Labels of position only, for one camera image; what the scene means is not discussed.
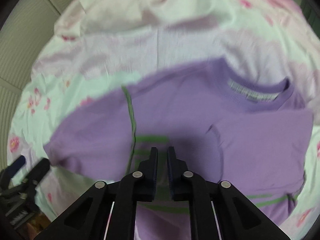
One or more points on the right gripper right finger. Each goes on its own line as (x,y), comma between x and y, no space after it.
(217,210)

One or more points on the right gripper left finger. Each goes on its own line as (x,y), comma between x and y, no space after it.
(107,211)

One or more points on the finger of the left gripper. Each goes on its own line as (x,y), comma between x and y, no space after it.
(16,166)
(37,173)

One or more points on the purple sweatshirt green print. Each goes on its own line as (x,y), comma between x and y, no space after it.
(223,126)

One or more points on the pink floral duvet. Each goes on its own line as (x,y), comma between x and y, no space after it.
(99,46)

